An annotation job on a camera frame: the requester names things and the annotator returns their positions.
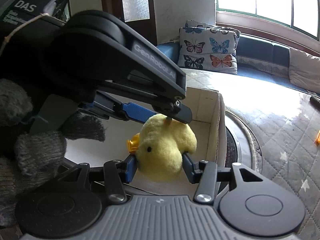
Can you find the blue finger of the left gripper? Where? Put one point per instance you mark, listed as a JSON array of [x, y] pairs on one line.
[[106, 106], [175, 110]]

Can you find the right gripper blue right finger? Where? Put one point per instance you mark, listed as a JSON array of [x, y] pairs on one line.
[[190, 168]]

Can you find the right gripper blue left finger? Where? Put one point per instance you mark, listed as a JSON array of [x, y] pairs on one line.
[[130, 168]]

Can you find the yellow plush chick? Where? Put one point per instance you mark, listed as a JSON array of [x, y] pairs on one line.
[[159, 146]]

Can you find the grey knitted glove hand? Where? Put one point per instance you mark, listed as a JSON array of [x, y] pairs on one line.
[[28, 161]]

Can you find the grey cardboard box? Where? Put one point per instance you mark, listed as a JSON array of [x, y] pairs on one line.
[[208, 125]]

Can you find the butterfly print pillow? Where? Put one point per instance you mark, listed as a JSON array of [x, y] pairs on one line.
[[209, 48]]

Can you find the dark wooden door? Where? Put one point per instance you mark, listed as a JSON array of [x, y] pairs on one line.
[[137, 14]]

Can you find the blue sofa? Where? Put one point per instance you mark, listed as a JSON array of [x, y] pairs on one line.
[[256, 58]]

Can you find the grey quilted star cover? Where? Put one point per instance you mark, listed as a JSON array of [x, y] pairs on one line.
[[286, 126]]

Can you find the small yellow toy piece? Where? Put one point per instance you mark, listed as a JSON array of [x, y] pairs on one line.
[[317, 140]]

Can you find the grey sofa cushion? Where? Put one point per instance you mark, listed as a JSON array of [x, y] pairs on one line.
[[304, 70]]

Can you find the black remote control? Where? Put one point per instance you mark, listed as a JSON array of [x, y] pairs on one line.
[[315, 101]]

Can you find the window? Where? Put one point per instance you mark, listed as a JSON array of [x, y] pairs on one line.
[[300, 15]]

